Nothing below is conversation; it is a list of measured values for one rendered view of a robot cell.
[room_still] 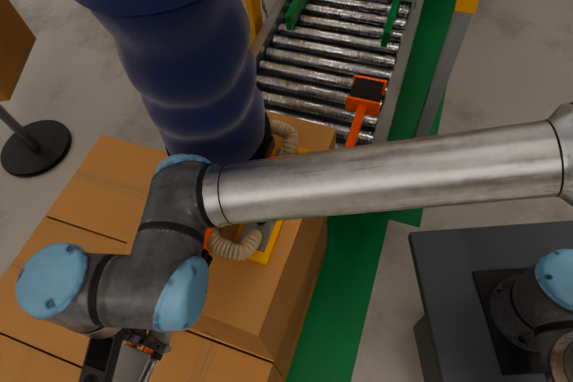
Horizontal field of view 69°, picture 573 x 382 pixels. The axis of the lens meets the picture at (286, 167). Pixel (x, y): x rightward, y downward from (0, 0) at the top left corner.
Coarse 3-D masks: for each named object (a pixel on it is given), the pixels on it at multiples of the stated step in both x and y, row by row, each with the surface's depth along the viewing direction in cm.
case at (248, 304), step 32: (320, 128) 120; (288, 224) 105; (320, 224) 142; (288, 256) 100; (224, 288) 97; (256, 288) 96; (288, 288) 113; (224, 320) 93; (256, 320) 93; (288, 320) 130; (256, 352) 122
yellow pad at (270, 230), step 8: (280, 144) 115; (272, 152) 114; (280, 152) 113; (296, 152) 113; (304, 152) 113; (240, 224) 103; (248, 224) 102; (256, 224) 102; (264, 224) 102; (272, 224) 102; (280, 224) 102; (240, 232) 102; (264, 232) 101; (272, 232) 101; (240, 240) 100; (264, 240) 100; (272, 240) 100; (264, 248) 99; (272, 248) 99; (256, 256) 98; (264, 256) 98; (264, 264) 98
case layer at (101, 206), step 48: (96, 144) 173; (96, 192) 161; (144, 192) 159; (48, 240) 151; (96, 240) 150; (0, 288) 142; (0, 336) 134; (48, 336) 133; (192, 336) 130; (288, 336) 144
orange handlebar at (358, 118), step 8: (360, 104) 105; (360, 112) 103; (360, 120) 102; (352, 128) 101; (360, 128) 102; (352, 136) 100; (352, 144) 99; (208, 232) 90; (128, 344) 78; (152, 352) 77
